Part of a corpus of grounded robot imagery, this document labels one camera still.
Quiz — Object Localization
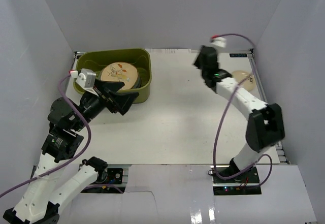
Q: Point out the beige bird branch plate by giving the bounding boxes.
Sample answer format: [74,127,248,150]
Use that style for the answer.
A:
[99,62,140,82]

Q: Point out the small cream flower plate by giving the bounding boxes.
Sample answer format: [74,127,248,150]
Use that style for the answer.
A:
[232,70,256,91]

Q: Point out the light blue ceramic plate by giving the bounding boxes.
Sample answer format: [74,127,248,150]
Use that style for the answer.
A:
[121,77,141,90]

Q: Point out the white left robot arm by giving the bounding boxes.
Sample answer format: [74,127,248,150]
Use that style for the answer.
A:
[3,79,139,223]

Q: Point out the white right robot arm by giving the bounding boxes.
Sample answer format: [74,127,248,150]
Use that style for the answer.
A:
[193,46,285,183]

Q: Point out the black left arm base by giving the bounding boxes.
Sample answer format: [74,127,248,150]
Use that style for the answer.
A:
[81,168,125,194]

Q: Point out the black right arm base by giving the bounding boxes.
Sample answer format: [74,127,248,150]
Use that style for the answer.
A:
[207,167,262,196]

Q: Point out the olive green plastic bin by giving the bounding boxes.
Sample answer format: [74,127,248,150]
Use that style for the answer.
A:
[76,48,151,104]

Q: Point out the blue label sticker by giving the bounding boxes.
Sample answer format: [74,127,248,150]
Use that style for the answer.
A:
[229,53,247,58]

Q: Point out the white paper sheets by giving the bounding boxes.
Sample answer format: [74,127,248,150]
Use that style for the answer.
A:
[146,48,192,54]

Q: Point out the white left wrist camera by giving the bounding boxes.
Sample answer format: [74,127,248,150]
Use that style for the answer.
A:
[69,68,98,95]

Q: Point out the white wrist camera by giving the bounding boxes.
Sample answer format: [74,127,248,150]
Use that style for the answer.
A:
[69,68,98,95]
[210,36,226,48]

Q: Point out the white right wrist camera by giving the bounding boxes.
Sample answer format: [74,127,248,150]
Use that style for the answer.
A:
[210,36,226,48]

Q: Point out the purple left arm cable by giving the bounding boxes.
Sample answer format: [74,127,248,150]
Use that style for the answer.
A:
[0,70,125,199]

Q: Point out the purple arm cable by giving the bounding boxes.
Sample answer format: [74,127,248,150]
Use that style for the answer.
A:
[0,70,125,199]
[212,33,274,188]

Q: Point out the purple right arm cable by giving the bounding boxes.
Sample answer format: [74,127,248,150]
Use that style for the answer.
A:
[212,33,274,188]

